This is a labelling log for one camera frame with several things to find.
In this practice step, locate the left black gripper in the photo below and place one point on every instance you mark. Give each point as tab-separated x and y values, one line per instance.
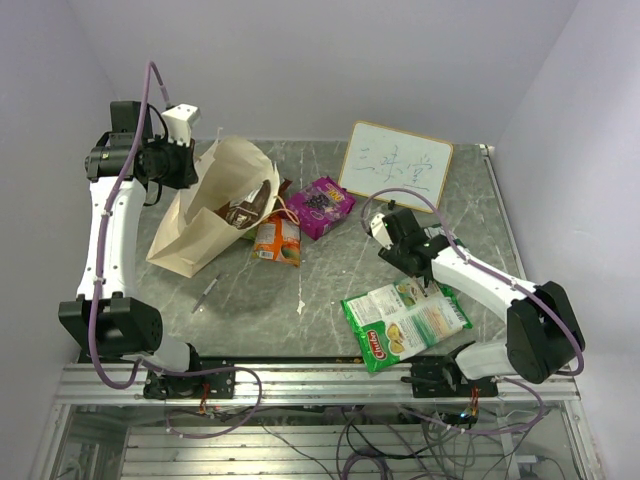
188	174

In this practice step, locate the beige paper bag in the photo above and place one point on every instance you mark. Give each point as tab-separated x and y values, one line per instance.
191	234

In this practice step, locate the brown Kettle chips bag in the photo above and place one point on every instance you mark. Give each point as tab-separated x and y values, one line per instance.
244	212

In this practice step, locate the purple grape candy bag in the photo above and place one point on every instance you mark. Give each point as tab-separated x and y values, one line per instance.
320	206

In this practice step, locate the large green Chiaba chips bag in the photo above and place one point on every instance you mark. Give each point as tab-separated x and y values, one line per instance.
398	321

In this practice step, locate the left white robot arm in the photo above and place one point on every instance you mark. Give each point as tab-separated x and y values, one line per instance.
106	318

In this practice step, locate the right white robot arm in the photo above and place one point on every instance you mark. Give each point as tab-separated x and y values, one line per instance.
543	336

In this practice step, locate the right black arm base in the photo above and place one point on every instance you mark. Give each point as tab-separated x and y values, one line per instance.
438	376

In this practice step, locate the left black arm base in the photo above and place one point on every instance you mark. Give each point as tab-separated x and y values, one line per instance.
214	380

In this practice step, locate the red snack bag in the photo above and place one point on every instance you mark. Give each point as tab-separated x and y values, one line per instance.
283	186

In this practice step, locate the orange mango snack bag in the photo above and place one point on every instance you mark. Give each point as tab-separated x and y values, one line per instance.
278	240

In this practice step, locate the yellow green snack packet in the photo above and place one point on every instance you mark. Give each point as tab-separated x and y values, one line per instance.
250	234

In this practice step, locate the grey pen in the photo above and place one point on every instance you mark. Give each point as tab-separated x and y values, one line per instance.
206	293

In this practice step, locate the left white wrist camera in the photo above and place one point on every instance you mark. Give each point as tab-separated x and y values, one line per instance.
180	121

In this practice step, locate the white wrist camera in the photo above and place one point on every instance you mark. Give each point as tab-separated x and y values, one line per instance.
180	121
377	226

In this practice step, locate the whiteboard with wooden frame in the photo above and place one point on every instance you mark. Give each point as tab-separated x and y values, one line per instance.
405	167

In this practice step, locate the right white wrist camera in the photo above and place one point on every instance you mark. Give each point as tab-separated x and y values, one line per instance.
377	226

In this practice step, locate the aluminium rail frame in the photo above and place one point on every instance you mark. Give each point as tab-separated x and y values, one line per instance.
304	404

